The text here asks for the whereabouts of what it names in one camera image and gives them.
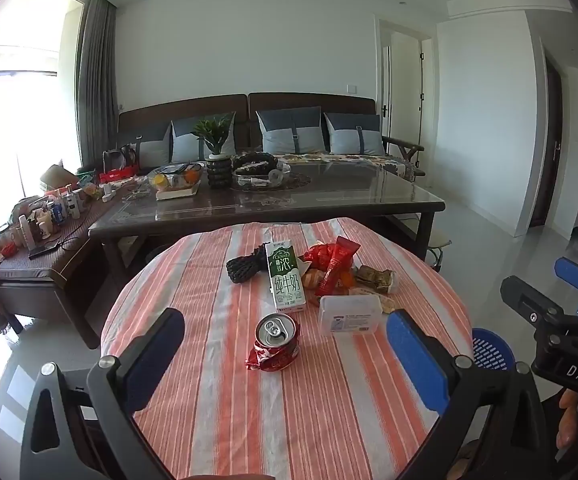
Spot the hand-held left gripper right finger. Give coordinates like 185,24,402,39
386,308,554,480

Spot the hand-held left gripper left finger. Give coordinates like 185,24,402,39
20,307,186,480

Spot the blue plastic basket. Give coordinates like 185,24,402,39
471,327,516,373

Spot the small white yellow wrapper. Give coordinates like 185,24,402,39
349,287,396,312

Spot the white plastic box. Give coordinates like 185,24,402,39
318,294,386,336

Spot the orange white snack bag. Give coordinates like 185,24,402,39
301,266,358,292

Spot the crushed red can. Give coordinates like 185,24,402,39
245,312,300,373

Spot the long red snack wrapper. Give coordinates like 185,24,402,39
315,236,361,297

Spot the red plastic bag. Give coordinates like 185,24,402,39
301,242,342,273

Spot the green white milk carton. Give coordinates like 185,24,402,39
265,241,308,313

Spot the orange striped tablecloth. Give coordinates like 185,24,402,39
100,216,474,480

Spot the white wheeled stool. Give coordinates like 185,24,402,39
425,237,453,273

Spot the dark brown door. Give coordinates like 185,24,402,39
529,52,566,231

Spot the dark wooden side bench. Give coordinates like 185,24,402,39
0,195,106,351

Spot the black phone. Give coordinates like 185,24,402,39
29,242,62,260

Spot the white book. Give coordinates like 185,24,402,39
156,182,202,201

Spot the group of cosmetic bottles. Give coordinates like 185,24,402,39
0,185,94,256

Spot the dark glass coffee table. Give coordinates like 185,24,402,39
88,162,446,351

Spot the glass fruit bowl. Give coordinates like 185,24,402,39
148,161,204,193

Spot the red box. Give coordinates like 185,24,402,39
99,169,136,185

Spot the floral sofa cover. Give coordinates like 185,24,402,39
276,152,417,181

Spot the glass tray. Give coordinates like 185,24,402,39
231,165,290,191

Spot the black handbag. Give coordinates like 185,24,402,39
101,145,137,172

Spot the brown paper bag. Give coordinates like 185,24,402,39
39,160,80,191

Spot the grey blue pillow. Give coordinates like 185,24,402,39
256,106,327,155
136,125,173,168
170,112,237,161
324,112,386,157

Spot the round dark placemat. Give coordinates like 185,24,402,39
239,172,312,192

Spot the black woven bag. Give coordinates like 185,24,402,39
232,151,278,173

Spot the green potted plant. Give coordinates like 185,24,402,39
191,115,233,161

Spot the white door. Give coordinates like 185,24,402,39
379,20,434,133

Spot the dark wooden sofa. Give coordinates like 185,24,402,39
76,92,427,183

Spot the grey curtain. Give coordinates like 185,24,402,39
79,0,120,168

